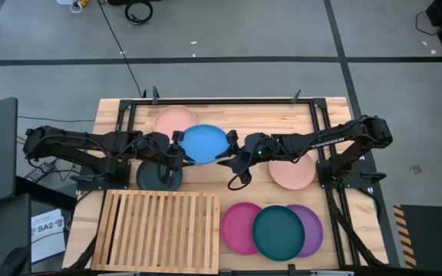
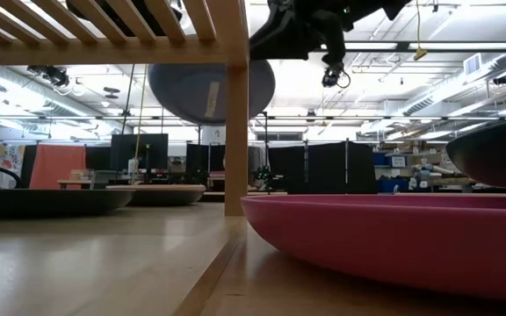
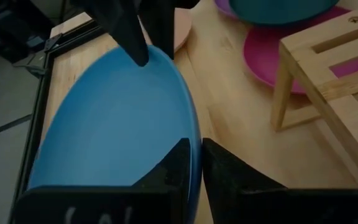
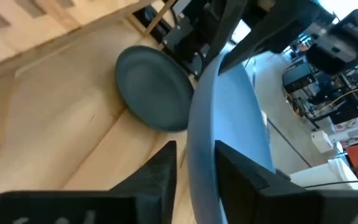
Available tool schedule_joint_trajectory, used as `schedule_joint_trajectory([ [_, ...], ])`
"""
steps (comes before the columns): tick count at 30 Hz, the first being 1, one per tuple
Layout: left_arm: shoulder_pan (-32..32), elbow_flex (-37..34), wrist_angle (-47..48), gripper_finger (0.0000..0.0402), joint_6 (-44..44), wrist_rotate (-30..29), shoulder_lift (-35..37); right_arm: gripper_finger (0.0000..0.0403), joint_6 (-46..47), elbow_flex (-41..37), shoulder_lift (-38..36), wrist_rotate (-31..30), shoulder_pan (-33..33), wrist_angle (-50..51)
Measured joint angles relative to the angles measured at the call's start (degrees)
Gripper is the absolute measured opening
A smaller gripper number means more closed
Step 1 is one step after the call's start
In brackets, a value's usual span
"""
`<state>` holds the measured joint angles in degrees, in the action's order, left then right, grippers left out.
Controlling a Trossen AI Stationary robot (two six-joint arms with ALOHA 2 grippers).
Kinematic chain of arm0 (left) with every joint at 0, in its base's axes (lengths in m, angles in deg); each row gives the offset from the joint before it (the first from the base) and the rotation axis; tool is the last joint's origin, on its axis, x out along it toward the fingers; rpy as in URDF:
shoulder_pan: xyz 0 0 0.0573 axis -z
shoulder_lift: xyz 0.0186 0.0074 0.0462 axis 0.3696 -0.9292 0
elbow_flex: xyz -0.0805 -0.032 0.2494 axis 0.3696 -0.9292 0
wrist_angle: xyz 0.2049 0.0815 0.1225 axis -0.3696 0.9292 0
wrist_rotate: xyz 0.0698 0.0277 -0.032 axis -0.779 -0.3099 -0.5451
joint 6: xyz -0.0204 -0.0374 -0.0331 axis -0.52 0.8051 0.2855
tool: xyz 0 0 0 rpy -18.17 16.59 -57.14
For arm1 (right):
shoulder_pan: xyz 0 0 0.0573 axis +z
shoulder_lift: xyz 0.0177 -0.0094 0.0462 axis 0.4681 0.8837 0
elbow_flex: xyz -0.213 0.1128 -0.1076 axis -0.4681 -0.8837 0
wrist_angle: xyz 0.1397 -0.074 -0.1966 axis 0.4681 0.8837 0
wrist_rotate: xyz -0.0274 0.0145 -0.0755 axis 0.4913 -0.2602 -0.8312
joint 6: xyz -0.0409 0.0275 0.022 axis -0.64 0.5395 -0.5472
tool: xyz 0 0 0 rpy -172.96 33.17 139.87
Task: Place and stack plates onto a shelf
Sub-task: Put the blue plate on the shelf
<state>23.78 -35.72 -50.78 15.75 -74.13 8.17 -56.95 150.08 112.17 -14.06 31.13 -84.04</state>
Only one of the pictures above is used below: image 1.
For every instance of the purple plate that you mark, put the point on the purple plate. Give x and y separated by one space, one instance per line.
315 230

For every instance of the black metal table frame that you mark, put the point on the black metal table frame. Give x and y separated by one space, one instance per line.
274 101

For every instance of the black frame clamp lever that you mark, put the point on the black frame clamp lever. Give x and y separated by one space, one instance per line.
154 95
295 96

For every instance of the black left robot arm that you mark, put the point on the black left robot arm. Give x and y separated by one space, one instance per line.
63 138

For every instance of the black chair part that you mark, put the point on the black chair part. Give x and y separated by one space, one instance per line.
14 262

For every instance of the wooden slatted shelf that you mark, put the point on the wooden slatted shelf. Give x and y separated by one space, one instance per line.
213 234

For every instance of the black yellow-striped mat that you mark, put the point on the black yellow-striped mat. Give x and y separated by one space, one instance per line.
432 234

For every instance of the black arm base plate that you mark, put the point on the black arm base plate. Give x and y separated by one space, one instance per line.
90 184
353 184

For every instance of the salmon pink plate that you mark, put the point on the salmon pink plate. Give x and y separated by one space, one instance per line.
169 119
292 174

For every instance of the black power brick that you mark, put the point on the black power brick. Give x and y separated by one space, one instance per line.
41 171

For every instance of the magenta plate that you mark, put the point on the magenta plate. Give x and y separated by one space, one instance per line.
236 228

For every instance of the dark teal plate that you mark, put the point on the dark teal plate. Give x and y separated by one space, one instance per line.
278 234

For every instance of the dark grey plate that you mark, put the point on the dark grey plate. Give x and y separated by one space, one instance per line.
148 178

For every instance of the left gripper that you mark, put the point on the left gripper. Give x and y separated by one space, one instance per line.
159 147

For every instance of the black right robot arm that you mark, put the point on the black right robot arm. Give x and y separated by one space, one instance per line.
374 128

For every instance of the white printed paper sheet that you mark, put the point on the white printed paper sheet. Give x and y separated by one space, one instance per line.
48 245

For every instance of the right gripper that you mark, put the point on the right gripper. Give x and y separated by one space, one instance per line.
259 147

